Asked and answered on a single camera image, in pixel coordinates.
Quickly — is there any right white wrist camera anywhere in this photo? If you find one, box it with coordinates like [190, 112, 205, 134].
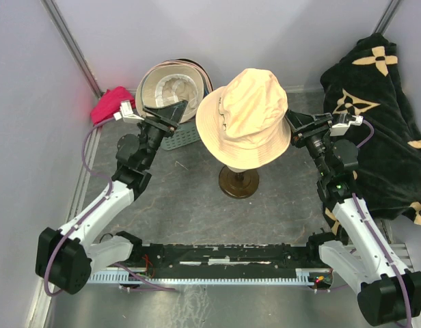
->
[330, 113, 364, 137]

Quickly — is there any teal plastic basket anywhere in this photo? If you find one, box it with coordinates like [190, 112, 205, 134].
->
[161, 120, 201, 151]

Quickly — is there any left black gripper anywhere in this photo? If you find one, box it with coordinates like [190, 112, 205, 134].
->
[139, 100, 189, 169]

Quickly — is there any blue bucket hat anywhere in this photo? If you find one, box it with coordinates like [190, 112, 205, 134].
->
[203, 83, 210, 98]

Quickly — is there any dark wooden hat stand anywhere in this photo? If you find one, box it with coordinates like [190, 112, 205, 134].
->
[219, 165, 260, 199]

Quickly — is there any right aluminium frame post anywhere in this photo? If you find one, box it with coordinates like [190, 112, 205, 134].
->
[373, 0, 403, 34]

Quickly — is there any aluminium frame post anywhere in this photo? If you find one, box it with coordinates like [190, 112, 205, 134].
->
[373, 0, 403, 34]
[40, 0, 104, 98]

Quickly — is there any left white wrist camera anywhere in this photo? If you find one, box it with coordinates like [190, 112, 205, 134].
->
[113, 100, 144, 124]

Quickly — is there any left aluminium frame post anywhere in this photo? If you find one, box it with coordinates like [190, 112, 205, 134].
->
[40, 0, 104, 98]

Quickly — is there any red cloth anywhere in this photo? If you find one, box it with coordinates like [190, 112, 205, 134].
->
[90, 86, 136, 125]

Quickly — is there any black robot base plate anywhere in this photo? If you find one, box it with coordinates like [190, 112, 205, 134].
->
[125, 243, 331, 278]

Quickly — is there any pink beige bucket hat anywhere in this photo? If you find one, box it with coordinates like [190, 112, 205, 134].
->
[154, 58, 214, 93]

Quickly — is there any cream bucket hat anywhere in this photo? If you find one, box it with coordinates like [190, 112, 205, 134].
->
[135, 65, 204, 123]

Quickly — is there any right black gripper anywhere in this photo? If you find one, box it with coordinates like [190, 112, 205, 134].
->
[280, 108, 333, 178]

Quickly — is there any black floral blanket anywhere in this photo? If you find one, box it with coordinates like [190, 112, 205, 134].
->
[321, 33, 421, 226]

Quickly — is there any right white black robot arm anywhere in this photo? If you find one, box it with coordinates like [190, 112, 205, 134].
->
[285, 110, 421, 327]

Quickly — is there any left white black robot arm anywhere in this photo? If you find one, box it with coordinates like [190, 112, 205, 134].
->
[35, 100, 188, 297]

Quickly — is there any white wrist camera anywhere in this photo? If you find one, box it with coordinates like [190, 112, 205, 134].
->
[330, 113, 364, 137]
[113, 100, 144, 124]

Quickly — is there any peach bucket hat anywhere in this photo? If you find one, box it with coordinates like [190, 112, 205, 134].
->
[195, 68, 291, 171]

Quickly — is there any light blue cable duct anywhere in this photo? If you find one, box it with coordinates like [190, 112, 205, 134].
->
[85, 268, 331, 286]

